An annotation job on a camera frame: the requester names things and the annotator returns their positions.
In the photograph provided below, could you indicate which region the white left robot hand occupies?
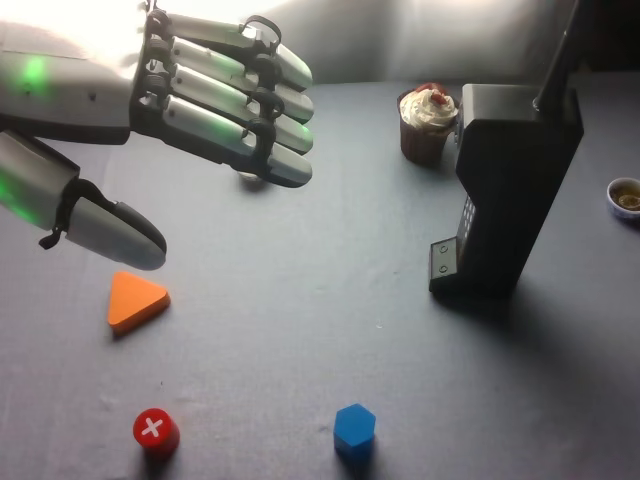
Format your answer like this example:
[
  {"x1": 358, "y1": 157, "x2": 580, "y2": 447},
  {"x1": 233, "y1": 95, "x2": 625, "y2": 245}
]
[{"x1": 0, "y1": 7, "x2": 316, "y2": 272}]

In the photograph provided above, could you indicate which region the black radio with antenna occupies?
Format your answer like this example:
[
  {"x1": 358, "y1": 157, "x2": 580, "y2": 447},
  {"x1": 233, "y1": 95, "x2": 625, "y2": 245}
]
[{"x1": 428, "y1": 0, "x2": 585, "y2": 301}]

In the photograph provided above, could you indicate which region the orange triangle block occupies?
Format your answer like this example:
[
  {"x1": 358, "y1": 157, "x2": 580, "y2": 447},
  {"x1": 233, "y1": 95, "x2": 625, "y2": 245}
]
[{"x1": 106, "y1": 271, "x2": 171, "y2": 337}]

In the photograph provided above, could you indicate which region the grey table cloth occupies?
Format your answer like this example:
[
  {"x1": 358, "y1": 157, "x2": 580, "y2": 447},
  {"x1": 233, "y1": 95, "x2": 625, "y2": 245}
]
[{"x1": 0, "y1": 69, "x2": 640, "y2": 480}]

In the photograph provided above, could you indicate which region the white curtain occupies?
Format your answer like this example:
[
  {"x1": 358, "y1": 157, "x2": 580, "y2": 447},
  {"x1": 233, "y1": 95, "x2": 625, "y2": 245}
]
[{"x1": 0, "y1": 0, "x2": 640, "y2": 86}]

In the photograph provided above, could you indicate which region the red cylinder block white cross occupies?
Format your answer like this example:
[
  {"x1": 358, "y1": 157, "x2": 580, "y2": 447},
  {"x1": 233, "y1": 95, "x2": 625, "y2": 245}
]
[{"x1": 132, "y1": 408, "x2": 181, "y2": 460}]

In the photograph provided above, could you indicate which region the toy cupcake with cream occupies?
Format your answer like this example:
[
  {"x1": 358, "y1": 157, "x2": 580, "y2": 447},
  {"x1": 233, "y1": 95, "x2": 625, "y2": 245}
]
[{"x1": 397, "y1": 82, "x2": 461, "y2": 164}]

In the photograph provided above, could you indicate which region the blue hexagon block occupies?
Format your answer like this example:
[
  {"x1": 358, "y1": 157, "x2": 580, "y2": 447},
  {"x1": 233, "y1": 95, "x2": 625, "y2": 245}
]
[{"x1": 332, "y1": 403, "x2": 377, "y2": 459}]

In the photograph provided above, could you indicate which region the small bowl of green soup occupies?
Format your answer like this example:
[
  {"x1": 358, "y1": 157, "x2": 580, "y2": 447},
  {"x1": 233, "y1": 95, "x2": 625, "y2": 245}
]
[{"x1": 606, "y1": 177, "x2": 640, "y2": 221}]

